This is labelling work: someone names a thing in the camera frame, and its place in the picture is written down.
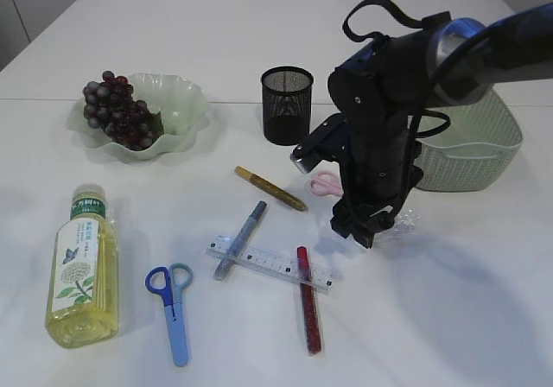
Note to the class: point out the blue scissors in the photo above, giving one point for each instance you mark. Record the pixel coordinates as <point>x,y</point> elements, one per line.
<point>177,277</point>

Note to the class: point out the gold glitter pen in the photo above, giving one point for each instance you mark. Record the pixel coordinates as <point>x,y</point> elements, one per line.
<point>271,189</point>

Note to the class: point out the red glitter pen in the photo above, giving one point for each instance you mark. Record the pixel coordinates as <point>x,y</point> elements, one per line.
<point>311,326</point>

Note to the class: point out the blue black right arm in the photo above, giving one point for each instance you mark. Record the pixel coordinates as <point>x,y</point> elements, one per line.
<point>391,83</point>

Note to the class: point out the clear plastic sheet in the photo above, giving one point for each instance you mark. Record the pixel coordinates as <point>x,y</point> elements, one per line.
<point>405,224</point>

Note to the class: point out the green woven plastic basket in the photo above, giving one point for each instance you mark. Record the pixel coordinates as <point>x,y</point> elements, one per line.
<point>474,151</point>

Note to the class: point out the yellow tea bottle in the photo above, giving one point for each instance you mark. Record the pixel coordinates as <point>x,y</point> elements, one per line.
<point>82,306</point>

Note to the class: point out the black mesh pen holder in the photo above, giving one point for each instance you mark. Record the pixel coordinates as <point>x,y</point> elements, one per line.
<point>286,104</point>

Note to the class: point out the blue-grey glitter pen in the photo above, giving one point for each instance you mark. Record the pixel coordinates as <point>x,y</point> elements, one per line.
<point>239,243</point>

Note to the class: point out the purple artificial grape bunch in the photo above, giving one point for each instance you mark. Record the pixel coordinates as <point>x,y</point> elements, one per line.
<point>110,107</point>

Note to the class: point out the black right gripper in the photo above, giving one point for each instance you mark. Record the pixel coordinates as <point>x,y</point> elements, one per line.
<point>377,174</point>

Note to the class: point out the clear plastic ruler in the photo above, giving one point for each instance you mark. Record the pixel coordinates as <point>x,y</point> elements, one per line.
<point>273,264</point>

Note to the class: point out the pink scissors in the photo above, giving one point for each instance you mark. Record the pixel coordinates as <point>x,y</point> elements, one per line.
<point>325,183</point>

